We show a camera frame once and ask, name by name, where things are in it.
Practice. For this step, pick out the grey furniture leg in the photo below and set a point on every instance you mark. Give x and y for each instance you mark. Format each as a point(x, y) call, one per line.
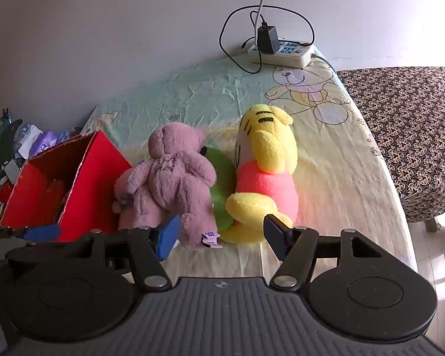
point(432, 225)

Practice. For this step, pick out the green plush toy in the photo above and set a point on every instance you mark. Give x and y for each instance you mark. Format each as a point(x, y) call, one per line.
point(222, 178)

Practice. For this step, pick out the white power strip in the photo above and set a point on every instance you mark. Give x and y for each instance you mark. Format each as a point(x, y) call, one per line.
point(282, 8)
point(289, 55)

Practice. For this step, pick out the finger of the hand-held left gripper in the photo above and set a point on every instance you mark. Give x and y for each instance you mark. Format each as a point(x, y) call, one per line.
point(40, 233)

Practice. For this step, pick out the white plastic bag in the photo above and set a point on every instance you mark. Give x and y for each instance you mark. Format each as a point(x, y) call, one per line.
point(28, 135)

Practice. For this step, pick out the brown patterned bed cover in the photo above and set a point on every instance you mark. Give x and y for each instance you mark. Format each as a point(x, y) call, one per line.
point(411, 129)

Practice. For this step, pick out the black power adapter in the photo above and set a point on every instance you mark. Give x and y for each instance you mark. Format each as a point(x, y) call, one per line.
point(267, 40)

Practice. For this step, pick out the red cardboard box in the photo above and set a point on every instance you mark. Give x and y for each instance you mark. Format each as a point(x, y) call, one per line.
point(96, 178)

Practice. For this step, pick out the dark green toy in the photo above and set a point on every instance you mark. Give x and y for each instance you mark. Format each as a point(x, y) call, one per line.
point(5, 141)

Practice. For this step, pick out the purple packet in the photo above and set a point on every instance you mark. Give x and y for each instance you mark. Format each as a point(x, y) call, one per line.
point(44, 142)

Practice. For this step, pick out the pale pink plush toy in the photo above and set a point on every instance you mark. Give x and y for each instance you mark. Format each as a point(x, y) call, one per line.
point(170, 178)

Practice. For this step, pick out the blue patterned packet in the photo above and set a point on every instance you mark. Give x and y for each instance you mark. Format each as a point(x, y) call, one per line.
point(68, 135)

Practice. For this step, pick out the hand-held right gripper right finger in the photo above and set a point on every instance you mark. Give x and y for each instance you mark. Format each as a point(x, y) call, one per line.
point(276, 237)

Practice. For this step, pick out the yellow plush bear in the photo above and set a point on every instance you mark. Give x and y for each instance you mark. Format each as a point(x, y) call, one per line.
point(267, 148)

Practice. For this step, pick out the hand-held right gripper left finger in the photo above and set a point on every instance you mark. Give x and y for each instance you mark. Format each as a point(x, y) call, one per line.
point(168, 239)

